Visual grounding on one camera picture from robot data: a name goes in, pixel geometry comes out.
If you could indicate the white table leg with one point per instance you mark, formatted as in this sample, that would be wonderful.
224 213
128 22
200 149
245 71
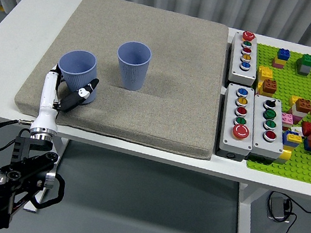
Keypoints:
244 228
59 147

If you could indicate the grey power adapter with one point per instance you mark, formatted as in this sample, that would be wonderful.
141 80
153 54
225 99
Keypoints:
276 207

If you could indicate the grey-brown fabric mat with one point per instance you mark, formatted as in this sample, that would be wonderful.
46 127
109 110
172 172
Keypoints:
162 93

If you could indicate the pink toy brick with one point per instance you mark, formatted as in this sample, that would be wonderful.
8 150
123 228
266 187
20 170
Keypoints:
287 118

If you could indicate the red toy brick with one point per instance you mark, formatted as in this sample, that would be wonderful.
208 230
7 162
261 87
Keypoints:
307 128

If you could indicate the brown toy brick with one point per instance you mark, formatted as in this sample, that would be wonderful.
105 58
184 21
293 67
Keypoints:
269 86

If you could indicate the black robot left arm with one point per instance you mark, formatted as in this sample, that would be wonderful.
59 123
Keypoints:
12 178

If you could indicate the five-button box large red stop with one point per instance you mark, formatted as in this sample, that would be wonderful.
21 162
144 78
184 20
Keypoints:
228 141

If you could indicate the four-button box black selector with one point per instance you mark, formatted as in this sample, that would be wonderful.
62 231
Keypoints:
267 148

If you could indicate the green studded baseplate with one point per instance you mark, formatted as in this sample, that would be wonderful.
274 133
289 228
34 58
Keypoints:
305 85

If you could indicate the yellow toy brick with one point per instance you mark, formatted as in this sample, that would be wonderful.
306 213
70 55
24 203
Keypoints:
285 154

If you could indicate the orange white yellow brick stack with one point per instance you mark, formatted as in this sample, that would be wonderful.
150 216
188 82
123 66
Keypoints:
302 105

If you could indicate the five-button box small red stop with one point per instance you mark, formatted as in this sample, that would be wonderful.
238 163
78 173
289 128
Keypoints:
241 72

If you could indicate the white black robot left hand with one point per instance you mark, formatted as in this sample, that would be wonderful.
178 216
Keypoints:
47 103

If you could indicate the blue yellow pink brick stack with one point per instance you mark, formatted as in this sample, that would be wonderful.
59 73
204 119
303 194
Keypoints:
284 54

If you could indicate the blue ribbed plastic cup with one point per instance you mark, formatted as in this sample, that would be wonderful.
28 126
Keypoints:
131 73
78 75

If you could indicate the green grey brick stack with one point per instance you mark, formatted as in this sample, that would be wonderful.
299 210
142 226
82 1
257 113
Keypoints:
304 68

